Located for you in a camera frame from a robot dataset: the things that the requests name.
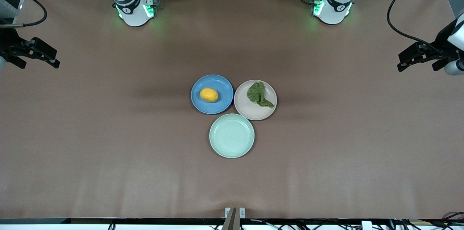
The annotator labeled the green lettuce leaf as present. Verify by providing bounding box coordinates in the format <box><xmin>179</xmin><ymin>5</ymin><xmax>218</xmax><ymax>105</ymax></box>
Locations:
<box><xmin>247</xmin><ymin>82</ymin><xmax>275</xmax><ymax>108</ymax></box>

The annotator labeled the yellow lemon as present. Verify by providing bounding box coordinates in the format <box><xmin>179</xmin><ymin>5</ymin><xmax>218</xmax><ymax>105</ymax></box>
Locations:
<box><xmin>200</xmin><ymin>88</ymin><xmax>219</xmax><ymax>103</ymax></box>

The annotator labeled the beige plate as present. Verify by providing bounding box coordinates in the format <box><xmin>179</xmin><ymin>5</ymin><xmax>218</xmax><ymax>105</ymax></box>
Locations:
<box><xmin>234</xmin><ymin>80</ymin><xmax>278</xmax><ymax>121</ymax></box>

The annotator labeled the blue plate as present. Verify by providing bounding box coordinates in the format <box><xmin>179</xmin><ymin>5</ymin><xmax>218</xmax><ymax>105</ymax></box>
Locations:
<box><xmin>191</xmin><ymin>74</ymin><xmax>234</xmax><ymax>115</ymax></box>

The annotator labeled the light green plate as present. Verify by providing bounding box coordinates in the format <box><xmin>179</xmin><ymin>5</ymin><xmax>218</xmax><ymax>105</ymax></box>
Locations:
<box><xmin>209</xmin><ymin>113</ymin><xmax>255</xmax><ymax>159</ymax></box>

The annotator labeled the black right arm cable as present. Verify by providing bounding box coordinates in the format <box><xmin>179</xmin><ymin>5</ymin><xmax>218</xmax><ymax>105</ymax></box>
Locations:
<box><xmin>0</xmin><ymin>0</ymin><xmax>48</xmax><ymax>28</ymax></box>

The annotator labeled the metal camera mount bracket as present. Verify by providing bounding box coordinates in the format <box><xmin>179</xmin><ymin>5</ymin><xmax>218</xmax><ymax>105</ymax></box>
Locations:
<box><xmin>222</xmin><ymin>207</ymin><xmax>246</xmax><ymax>230</ymax></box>

